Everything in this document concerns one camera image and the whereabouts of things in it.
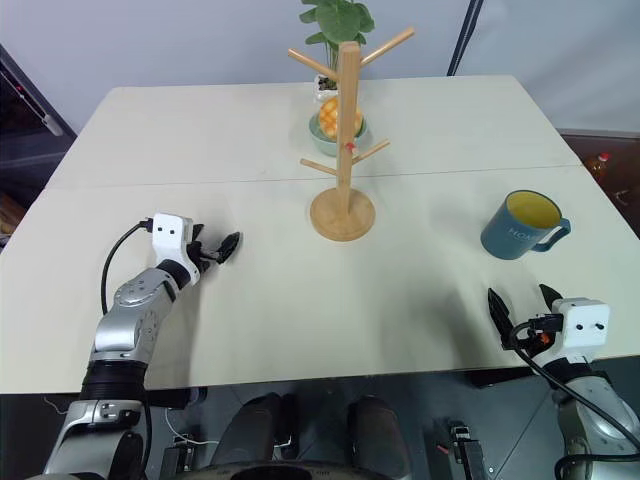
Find black stand pole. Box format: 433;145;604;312
445;0;482;78

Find thin white cable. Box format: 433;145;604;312
42;394;214;447

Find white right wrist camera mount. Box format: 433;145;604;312
547;297;612;362

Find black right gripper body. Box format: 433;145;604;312
500;313;562;356

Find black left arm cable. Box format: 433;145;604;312
100;218;156;317

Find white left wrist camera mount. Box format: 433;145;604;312
149;212;202;290

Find blue mug yellow inside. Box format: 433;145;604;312
480;189;572;262

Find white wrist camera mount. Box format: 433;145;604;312
547;297;612;362
149;212;202;290

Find dark cabinet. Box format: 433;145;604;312
0;42;79;246

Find light green bowl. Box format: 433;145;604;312
307;111;373;158

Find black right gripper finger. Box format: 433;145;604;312
538;283;564;315
487;287;514;349

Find black table frame bracket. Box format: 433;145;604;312
422;418;497;480

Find orange bottle red cap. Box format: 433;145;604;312
589;152;614;177

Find yellow pineapple bun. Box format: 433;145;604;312
318;96;366;142

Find dark rounded shape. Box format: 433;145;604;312
346;394;412;479
211;392;297;477

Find green plant in white pot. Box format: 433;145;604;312
299;0;376;105

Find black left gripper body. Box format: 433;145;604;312
187;233;222;274

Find wooden mug tree stand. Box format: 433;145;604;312
287;26;417;243

